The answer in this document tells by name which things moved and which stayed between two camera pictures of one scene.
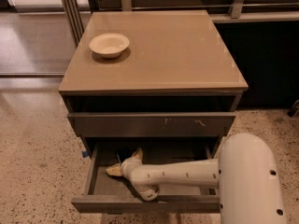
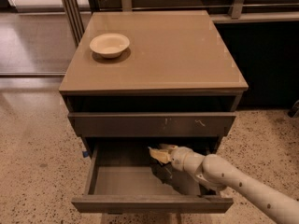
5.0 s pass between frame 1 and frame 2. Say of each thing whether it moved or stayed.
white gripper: moved
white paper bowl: stayed
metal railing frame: stayed
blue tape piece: stayed
